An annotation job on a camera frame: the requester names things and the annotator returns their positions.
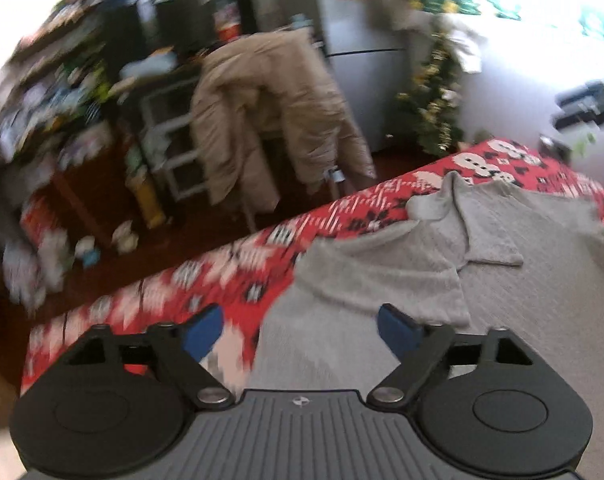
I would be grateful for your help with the wall socket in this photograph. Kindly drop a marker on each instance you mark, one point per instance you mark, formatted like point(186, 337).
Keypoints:
point(554, 146)

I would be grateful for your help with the red patterned blanket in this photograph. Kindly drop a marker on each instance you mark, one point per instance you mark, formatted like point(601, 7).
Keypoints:
point(207, 275)

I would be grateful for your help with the red paper cup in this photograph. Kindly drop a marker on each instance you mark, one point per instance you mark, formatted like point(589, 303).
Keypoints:
point(227, 25)

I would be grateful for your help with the silver refrigerator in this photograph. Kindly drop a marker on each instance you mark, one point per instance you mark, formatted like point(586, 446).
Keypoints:
point(362, 20)

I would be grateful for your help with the yellow box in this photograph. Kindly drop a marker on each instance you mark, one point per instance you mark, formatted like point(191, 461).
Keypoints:
point(149, 200)

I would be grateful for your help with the white chair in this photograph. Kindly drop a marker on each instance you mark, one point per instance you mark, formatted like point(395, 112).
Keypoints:
point(247, 210)

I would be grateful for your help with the black desk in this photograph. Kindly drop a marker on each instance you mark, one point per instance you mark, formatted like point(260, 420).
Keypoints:
point(177, 15)

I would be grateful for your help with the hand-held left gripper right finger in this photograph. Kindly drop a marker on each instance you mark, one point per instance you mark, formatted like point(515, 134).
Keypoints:
point(396, 332)

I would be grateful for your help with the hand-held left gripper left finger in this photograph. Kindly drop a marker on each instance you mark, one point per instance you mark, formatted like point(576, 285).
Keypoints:
point(204, 330)

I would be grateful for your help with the light blue cloth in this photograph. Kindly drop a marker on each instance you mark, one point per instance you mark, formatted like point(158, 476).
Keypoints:
point(147, 62)

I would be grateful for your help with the red white box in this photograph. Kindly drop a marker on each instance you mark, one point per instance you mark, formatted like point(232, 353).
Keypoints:
point(37, 220)

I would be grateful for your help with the beige padded jacket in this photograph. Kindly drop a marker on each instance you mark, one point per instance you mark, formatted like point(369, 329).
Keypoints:
point(262, 90)

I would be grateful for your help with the white cloth bundle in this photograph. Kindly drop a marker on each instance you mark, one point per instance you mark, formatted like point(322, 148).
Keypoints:
point(469, 45)

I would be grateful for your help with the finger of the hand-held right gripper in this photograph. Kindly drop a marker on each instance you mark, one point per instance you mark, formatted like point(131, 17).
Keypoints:
point(584, 119)
point(596, 92)

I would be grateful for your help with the green plant leaf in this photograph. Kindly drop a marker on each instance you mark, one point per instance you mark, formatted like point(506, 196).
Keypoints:
point(581, 145)

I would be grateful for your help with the white shelf unit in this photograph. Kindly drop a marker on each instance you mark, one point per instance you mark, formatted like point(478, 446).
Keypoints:
point(177, 135)

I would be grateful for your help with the grey knit sweater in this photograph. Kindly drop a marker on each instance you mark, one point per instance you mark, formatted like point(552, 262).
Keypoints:
point(431, 310)

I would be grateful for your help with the cluttered wooden shelf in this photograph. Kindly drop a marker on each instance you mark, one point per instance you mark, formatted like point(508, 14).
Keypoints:
point(42, 125)

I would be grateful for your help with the white plastic bags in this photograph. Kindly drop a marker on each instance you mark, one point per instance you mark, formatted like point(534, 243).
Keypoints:
point(37, 265)

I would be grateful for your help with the decorated christmas tree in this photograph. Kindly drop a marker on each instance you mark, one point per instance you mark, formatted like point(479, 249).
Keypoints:
point(434, 105)

